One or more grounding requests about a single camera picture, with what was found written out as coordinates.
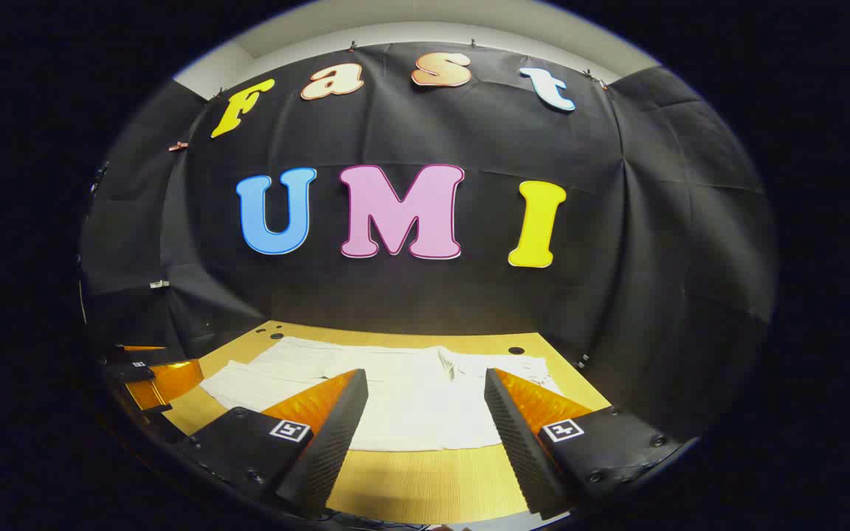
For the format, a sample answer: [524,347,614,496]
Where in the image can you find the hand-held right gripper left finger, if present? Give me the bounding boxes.
[174,367,369,518]

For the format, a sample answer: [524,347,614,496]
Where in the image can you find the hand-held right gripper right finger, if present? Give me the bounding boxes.
[484,367,695,521]

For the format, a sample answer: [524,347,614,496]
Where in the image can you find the white jeans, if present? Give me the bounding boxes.
[200,336,566,452]

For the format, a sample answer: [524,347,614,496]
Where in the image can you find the black backdrop cloth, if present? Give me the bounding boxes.
[78,41,776,443]

